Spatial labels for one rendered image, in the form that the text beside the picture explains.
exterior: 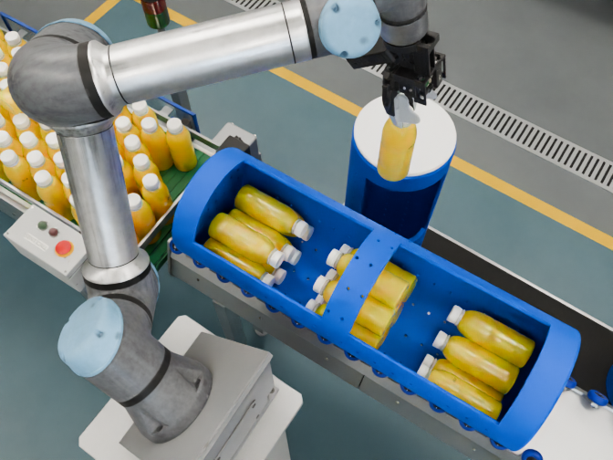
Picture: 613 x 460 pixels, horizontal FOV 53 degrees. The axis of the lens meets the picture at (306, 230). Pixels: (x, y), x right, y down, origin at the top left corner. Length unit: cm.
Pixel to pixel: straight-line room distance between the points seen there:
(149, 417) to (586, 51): 305
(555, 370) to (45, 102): 98
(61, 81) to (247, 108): 232
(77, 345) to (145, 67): 44
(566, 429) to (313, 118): 196
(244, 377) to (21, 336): 181
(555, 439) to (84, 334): 106
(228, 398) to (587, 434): 89
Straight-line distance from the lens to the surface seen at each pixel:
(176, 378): 105
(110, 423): 130
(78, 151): 99
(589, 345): 256
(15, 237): 159
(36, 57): 85
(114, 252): 106
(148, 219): 161
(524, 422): 128
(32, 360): 270
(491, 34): 355
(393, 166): 124
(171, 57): 79
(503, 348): 138
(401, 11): 94
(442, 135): 172
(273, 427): 125
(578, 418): 160
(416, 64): 102
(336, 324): 130
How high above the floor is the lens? 237
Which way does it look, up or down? 62 degrees down
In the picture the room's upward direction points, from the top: straight up
